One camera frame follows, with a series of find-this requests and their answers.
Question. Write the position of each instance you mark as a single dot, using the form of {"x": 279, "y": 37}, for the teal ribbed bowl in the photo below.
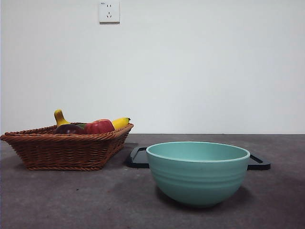
{"x": 197, "y": 181}

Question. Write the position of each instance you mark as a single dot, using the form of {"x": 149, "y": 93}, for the dark purple plum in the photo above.
{"x": 68, "y": 130}

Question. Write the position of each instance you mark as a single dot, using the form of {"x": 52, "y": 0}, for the black rectangular tray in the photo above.
{"x": 138, "y": 159}

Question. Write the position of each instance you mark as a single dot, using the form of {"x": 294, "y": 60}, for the red apple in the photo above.
{"x": 98, "y": 126}

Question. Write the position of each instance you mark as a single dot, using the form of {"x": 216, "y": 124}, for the green fruit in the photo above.
{"x": 81, "y": 125}

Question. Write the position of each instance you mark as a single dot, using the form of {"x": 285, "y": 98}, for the yellow banana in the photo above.
{"x": 59, "y": 119}

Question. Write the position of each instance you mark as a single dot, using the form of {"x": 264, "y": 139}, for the brown wicker basket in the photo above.
{"x": 64, "y": 152}

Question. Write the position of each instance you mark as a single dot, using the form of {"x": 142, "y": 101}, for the white wall power socket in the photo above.
{"x": 109, "y": 12}

